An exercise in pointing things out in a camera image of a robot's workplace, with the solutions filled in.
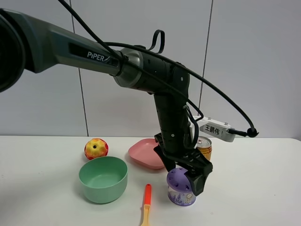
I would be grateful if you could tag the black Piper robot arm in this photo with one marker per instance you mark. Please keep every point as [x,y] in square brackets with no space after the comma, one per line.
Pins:
[27,43]

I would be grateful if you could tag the pink square plate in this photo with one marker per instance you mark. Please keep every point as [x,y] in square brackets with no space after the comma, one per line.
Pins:
[144,155]

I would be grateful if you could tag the white labelled wrist camera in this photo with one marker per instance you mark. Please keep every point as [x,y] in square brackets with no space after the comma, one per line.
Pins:
[215,129]

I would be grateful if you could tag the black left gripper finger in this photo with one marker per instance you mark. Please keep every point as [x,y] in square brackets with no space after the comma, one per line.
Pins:
[168,163]

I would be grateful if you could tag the purple lid air freshener jar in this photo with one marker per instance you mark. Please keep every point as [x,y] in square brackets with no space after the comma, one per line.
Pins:
[179,189]

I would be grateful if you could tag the orange handled wooden spatula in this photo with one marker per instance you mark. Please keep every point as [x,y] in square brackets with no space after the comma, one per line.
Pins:
[146,205]

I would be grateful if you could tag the red yellow toy ball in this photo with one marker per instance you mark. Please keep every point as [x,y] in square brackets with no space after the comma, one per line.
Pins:
[95,148]

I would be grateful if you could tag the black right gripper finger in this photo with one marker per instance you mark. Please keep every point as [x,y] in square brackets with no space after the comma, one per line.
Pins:
[197,180]

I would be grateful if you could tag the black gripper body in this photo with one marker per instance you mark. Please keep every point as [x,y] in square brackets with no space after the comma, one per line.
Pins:
[176,143]

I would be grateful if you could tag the gold Red Bull can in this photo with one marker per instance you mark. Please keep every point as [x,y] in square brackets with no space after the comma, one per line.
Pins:
[204,145]

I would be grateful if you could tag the green plastic bowl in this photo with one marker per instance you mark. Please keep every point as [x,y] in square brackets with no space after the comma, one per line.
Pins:
[103,179]

